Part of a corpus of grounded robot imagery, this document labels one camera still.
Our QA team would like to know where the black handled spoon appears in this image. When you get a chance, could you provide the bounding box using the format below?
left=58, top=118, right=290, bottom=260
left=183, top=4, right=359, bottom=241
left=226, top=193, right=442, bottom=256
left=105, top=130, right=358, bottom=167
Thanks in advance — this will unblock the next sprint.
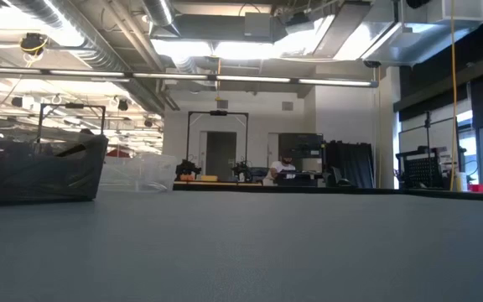
left=55, top=143, right=88, bottom=159

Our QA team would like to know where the frosted plastic bin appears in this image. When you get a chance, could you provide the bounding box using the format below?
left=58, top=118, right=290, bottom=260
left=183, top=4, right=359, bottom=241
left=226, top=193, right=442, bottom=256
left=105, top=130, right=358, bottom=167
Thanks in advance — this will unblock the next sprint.
left=0, top=117, right=110, bottom=207

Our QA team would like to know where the dark doorway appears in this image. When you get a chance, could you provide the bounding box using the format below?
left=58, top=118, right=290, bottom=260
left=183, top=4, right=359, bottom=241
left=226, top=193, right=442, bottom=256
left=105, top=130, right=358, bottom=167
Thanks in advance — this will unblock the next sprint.
left=205, top=131, right=238, bottom=182

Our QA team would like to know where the distant work table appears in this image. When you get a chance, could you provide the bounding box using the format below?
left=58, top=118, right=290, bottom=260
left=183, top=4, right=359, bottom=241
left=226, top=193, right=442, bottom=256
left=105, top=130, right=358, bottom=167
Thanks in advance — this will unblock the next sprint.
left=173, top=180, right=264, bottom=188

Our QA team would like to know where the person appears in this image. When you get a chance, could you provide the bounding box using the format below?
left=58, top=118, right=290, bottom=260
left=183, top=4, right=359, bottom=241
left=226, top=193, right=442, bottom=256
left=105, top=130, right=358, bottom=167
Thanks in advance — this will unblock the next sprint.
left=267, top=154, right=298, bottom=186

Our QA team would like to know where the black cabinet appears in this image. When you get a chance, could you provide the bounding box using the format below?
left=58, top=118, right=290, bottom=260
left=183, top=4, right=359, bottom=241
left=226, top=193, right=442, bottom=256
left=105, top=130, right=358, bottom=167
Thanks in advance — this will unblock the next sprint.
left=278, top=133, right=325, bottom=188

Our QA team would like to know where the black monitor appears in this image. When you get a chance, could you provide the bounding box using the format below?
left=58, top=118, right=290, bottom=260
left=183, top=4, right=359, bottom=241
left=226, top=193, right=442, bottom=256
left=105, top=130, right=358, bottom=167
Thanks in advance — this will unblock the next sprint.
left=275, top=170, right=319, bottom=188

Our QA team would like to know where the long ceiling light tube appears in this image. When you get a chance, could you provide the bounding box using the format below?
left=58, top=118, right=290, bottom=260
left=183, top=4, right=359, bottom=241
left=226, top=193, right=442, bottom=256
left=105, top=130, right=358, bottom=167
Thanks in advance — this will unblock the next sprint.
left=0, top=66, right=379, bottom=88

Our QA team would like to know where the grey blue table mat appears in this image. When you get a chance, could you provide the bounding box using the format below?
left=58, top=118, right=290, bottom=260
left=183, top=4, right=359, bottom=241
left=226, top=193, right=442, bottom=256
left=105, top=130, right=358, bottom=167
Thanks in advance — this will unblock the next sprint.
left=0, top=190, right=483, bottom=302

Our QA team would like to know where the clear plastic bin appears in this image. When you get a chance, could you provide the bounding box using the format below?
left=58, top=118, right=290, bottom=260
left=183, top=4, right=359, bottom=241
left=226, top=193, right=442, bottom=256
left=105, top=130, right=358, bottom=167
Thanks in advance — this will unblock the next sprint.
left=98, top=153, right=179, bottom=194

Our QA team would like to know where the black chair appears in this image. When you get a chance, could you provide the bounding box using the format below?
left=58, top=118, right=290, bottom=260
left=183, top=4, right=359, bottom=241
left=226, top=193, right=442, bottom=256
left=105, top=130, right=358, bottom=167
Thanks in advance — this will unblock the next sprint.
left=330, top=166, right=356, bottom=188

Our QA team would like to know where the black curtain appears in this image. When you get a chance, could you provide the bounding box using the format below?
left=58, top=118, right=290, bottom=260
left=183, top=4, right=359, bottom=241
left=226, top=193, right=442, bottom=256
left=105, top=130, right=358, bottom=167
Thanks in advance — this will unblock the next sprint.
left=324, top=141, right=376, bottom=190

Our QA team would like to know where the grey ceiling box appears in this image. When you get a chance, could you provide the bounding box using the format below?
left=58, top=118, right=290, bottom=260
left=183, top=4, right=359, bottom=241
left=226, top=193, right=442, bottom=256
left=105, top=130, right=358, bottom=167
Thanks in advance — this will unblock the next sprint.
left=244, top=11, right=274, bottom=39

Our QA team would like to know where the black perforated cart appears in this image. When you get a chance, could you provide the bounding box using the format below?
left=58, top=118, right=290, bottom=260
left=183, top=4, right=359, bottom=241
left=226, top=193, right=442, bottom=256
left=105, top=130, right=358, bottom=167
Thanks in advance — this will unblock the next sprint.
left=395, top=145, right=449, bottom=190

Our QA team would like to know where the black stand pole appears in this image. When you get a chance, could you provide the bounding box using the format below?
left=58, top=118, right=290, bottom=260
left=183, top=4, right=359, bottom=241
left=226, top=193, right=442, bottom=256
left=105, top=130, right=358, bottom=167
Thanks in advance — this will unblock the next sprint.
left=422, top=110, right=434, bottom=152

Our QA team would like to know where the black gantry frame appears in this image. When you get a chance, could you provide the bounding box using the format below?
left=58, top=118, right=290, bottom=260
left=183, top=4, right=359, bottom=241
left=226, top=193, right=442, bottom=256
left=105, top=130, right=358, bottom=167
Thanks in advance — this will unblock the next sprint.
left=185, top=110, right=250, bottom=169

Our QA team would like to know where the smooth silver round duct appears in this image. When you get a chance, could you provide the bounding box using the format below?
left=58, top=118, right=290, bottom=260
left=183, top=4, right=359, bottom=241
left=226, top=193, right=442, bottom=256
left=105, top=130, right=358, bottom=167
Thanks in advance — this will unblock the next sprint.
left=140, top=0, right=182, bottom=37

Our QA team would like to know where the black metal frame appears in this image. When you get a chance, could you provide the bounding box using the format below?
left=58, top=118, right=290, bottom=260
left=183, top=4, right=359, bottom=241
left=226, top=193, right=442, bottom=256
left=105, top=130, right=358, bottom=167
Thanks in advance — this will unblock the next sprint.
left=36, top=102, right=107, bottom=156

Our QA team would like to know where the corrugated silver duct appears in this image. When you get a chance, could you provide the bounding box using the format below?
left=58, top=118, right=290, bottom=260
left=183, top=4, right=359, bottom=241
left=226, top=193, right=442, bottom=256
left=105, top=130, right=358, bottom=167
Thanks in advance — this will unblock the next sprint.
left=8, top=0, right=130, bottom=73

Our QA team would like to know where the large rectangular silver duct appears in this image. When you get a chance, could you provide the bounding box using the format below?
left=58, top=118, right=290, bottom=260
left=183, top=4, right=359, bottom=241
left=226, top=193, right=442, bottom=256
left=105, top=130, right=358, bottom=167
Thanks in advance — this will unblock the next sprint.
left=312, top=0, right=483, bottom=68

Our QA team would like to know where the yellow hanging cable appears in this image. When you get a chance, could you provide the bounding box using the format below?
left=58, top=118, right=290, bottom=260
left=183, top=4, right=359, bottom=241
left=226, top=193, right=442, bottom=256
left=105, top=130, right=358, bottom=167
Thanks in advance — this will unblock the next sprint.
left=449, top=0, right=460, bottom=192

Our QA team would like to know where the yellow cable reel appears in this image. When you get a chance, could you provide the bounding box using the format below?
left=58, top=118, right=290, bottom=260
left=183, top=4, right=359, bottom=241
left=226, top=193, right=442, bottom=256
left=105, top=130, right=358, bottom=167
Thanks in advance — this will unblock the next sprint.
left=18, top=32, right=49, bottom=58

